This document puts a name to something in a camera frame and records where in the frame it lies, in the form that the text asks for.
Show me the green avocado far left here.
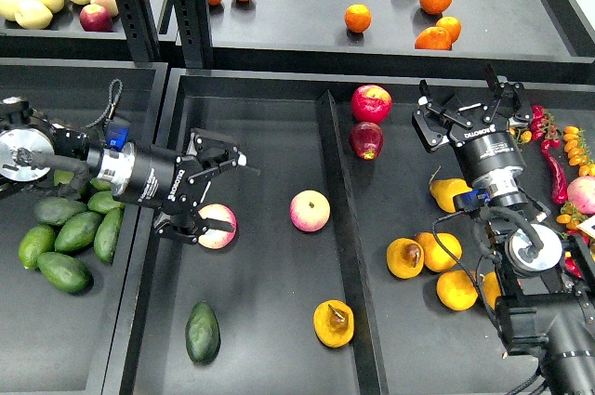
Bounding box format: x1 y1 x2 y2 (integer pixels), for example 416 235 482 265
18 224 56 270

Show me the green avocado top right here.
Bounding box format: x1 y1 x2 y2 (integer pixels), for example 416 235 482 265
89 178 112 191

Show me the green avocado centre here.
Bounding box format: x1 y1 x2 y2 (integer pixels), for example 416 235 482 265
54 211 102 254

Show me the dark red apple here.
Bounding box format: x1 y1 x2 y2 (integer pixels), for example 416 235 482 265
349 122 384 161

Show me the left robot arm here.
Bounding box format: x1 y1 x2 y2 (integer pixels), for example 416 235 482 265
1 79 246 245

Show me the bright red apple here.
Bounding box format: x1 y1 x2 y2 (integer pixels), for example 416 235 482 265
350 85 392 125

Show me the green avocado bottom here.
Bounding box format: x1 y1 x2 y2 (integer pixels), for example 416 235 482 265
37 252 92 294

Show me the pink peach right edge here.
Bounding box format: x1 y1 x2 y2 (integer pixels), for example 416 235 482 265
567 176 595 215

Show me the red cherry tomato vine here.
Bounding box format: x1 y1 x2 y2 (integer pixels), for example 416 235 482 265
530 104 562 150

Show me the red chili pepper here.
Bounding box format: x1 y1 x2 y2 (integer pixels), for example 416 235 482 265
540 139 568 204

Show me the green avocado top left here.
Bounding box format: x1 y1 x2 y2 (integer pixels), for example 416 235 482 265
53 170 90 200

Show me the yellow pear lower right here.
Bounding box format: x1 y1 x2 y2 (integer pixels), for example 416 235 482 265
483 271 501 310

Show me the black perforated post right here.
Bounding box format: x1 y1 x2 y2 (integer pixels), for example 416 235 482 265
173 0 215 69

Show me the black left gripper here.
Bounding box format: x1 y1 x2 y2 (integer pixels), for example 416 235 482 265
113 128 261 244

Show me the pink apple centre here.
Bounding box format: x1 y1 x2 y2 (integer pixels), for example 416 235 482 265
289 190 330 232

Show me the green avocado long left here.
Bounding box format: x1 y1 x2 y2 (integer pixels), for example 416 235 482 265
33 197 87 226

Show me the orange on shelf centre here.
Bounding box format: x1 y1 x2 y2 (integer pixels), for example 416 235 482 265
344 4 372 33

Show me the green avocado second row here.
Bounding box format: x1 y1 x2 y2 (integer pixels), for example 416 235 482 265
87 191 125 215

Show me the yellow pear brown end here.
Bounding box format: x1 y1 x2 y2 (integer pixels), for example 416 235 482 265
386 238 424 279

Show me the orange cherry tomato vine right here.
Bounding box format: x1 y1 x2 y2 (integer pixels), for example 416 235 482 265
562 125 595 177

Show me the green avocado upright right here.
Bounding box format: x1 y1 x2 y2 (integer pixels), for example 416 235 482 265
93 208 124 264

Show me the yellow pear with brown stem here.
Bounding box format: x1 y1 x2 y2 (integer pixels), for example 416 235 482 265
312 299 354 349

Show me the white label card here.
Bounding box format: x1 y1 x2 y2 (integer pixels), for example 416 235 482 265
577 216 595 239

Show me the black centre tray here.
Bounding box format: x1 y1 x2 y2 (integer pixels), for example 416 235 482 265
100 67 595 395

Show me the yellow pear middle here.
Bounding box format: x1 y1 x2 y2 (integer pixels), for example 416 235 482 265
414 232 463 272

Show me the mixed cherry tomatoes lower right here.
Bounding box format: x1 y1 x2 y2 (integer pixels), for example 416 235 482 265
556 202 593 279

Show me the small orange right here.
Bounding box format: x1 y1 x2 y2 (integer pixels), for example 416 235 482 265
436 16 462 44

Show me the orange cherry tomato vine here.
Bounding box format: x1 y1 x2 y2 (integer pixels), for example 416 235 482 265
562 125 595 177
509 127 533 145

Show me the dark green avocado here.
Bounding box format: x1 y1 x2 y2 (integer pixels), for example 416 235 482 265
185 301 220 363

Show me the orange cherry tomato vine left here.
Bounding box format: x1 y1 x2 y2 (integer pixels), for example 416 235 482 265
509 127 533 145

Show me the orange front right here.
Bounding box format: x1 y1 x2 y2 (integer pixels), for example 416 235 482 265
415 26 452 50

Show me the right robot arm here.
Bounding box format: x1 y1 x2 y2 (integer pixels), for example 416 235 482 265
412 70 594 394

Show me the yellow pear lower left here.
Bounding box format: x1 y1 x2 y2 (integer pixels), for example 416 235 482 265
436 270 478 311

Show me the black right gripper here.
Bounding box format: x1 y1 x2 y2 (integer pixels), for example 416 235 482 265
412 64 533 191

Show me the pink apple left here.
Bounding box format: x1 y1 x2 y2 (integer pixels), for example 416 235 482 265
198 204 237 250

